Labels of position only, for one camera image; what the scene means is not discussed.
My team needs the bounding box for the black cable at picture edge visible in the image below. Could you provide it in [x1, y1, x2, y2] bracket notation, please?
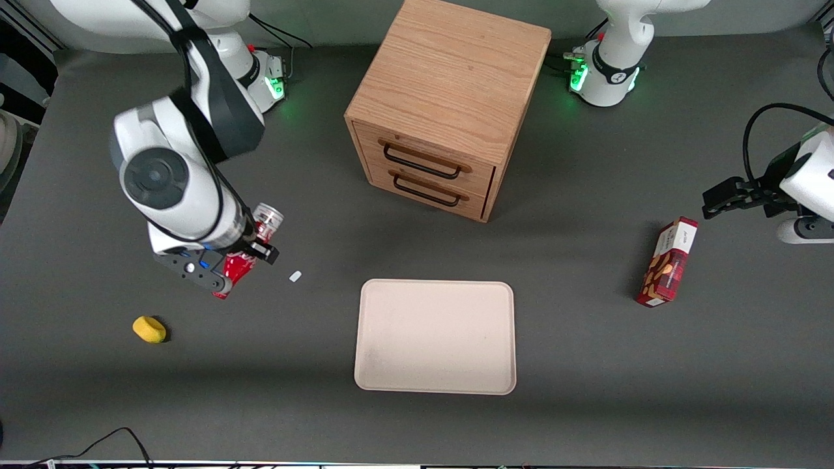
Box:
[817, 44, 834, 103]

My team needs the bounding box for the aluminium frame profile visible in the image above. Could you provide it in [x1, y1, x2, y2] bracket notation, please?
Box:
[0, 0, 63, 56]

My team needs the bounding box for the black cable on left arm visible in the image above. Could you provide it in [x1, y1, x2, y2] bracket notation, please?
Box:
[743, 103, 834, 190]

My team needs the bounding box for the beige rectangular tray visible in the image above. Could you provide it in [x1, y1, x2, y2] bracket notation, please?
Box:
[354, 279, 517, 396]

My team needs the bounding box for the red plaid shortbread box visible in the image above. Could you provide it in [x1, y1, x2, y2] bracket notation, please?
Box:
[636, 216, 699, 308]

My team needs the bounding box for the black cable at arm base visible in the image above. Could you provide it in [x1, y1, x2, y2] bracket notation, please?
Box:
[250, 12, 313, 50]

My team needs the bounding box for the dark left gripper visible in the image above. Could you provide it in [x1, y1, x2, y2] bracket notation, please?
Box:
[702, 147, 802, 219]

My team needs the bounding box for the black metal drawer handle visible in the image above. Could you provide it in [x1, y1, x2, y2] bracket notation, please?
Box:
[382, 143, 463, 180]
[392, 173, 461, 208]

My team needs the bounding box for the red coke bottle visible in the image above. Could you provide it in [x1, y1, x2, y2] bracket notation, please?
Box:
[212, 203, 285, 300]

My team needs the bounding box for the wooden drawer front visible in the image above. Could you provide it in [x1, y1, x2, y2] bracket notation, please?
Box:
[367, 162, 492, 220]
[355, 122, 497, 197]

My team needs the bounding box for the black cable at table edge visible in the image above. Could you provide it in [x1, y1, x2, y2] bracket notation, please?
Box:
[26, 427, 154, 468]

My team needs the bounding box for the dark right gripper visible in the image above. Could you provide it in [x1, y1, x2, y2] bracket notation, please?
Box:
[154, 242, 280, 295]

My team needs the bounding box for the yellow sponge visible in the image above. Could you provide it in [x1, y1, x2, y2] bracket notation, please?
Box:
[132, 316, 167, 344]

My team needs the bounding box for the wooden two-drawer cabinet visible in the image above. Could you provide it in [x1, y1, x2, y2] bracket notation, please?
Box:
[344, 0, 553, 223]

